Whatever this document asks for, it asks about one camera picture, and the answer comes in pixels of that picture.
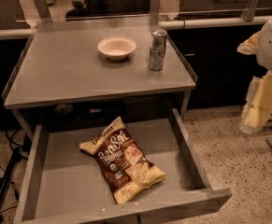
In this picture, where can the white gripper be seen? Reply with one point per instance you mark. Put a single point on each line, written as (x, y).
(258, 106)

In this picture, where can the brown chip bag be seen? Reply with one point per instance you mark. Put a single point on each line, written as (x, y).
(122, 162)

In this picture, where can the grey open drawer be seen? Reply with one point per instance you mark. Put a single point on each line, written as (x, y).
(64, 185)

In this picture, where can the grey counter cabinet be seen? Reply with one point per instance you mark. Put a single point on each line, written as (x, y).
(60, 67)

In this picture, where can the silver drink can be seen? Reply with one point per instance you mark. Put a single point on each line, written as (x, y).
(157, 49)

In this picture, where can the white bowl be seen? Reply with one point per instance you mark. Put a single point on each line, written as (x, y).
(117, 48)

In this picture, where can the black metal floor bar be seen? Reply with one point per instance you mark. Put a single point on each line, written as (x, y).
(3, 184)

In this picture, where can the white horizontal rail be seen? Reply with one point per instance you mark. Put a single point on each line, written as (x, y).
(146, 23)

